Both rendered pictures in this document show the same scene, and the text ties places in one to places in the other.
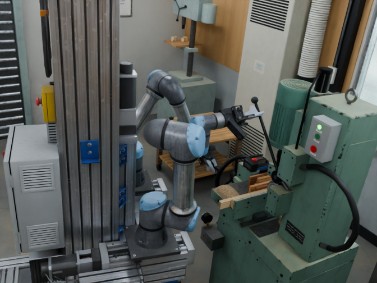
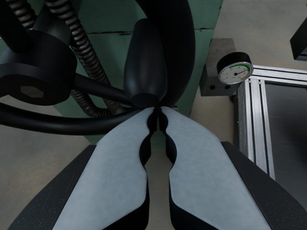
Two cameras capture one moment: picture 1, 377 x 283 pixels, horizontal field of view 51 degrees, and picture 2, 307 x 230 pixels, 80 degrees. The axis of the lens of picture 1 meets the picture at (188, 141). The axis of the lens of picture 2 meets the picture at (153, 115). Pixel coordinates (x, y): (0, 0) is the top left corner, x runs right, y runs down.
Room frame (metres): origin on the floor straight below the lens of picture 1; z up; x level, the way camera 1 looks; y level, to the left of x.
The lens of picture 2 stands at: (2.10, -0.15, 0.94)
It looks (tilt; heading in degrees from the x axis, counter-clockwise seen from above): 62 degrees down; 215
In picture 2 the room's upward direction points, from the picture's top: 5 degrees counter-clockwise
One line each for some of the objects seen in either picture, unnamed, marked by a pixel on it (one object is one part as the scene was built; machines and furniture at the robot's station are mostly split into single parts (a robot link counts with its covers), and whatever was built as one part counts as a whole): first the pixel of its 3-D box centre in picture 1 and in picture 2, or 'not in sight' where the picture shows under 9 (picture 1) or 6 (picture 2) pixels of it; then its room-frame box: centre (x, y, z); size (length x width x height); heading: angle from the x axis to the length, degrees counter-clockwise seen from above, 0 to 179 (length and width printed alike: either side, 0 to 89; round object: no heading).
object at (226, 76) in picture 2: (207, 219); (232, 70); (1.81, -0.15, 0.65); 0.06 x 0.04 x 0.08; 121
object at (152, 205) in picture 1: (153, 209); not in sight; (1.42, 0.12, 0.98); 0.13 x 0.12 x 0.14; 77
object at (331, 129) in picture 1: (322, 138); not in sight; (1.42, -0.53, 1.40); 0.10 x 0.06 x 0.16; 31
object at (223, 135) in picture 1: (197, 147); not in sight; (3.33, -0.09, 0.32); 0.66 x 0.57 x 0.64; 123
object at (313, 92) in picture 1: (322, 87); not in sight; (1.65, -0.55, 1.53); 0.08 x 0.08 x 0.17; 31
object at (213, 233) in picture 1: (211, 237); (217, 68); (1.75, -0.18, 0.58); 0.12 x 0.08 x 0.08; 31
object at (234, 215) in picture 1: (262, 187); not in sight; (1.86, -0.43, 0.87); 0.61 x 0.30 x 0.06; 121
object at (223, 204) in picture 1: (263, 193); not in sight; (1.73, -0.42, 0.92); 0.55 x 0.02 x 0.04; 121
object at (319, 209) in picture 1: (327, 179); not in sight; (1.52, -0.63, 1.16); 0.22 x 0.22 x 0.72; 31
